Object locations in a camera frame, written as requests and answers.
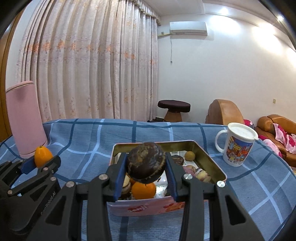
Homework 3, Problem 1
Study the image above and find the small oval orange kumquat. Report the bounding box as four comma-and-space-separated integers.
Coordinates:
34, 146, 53, 168

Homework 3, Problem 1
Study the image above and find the cut sweet potato piece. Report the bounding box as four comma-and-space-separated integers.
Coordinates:
195, 168, 211, 183

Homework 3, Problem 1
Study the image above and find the small yellow-brown fruit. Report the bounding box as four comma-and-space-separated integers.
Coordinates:
184, 151, 196, 161

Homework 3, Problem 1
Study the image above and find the orange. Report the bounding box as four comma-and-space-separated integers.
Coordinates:
131, 182, 156, 200

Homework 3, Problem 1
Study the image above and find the small dark fruit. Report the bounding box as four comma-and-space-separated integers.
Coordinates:
171, 155, 184, 166

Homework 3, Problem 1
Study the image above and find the large dark brown fruit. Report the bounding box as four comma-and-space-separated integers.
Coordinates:
125, 142, 166, 184

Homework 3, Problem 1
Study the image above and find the wooden door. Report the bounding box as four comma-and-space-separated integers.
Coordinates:
1, 21, 14, 141

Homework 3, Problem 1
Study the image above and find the pink cylindrical appliance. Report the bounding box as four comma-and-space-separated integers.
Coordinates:
6, 81, 48, 159

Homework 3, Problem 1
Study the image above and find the blue plaid tablecloth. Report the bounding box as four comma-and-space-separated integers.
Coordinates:
1, 119, 295, 240

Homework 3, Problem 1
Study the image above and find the pink metal tin box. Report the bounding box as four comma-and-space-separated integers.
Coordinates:
107, 140, 227, 217

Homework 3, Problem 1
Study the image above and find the white printed mug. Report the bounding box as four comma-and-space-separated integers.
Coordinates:
215, 123, 259, 167

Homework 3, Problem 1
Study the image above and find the pink floral cushion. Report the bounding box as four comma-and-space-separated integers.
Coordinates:
273, 123, 296, 154

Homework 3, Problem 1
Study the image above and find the brown leather sofa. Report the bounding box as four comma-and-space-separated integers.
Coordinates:
255, 114, 295, 168

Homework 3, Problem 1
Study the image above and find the floral pink curtain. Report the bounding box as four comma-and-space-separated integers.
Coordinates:
16, 1, 160, 121

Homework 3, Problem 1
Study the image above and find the brown leather armchair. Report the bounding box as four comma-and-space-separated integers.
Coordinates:
205, 99, 244, 126

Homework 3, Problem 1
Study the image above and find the dark round stool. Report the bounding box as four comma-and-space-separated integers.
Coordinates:
158, 100, 191, 123

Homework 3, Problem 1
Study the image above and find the white air conditioner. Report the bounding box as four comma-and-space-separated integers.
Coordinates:
170, 21, 208, 36

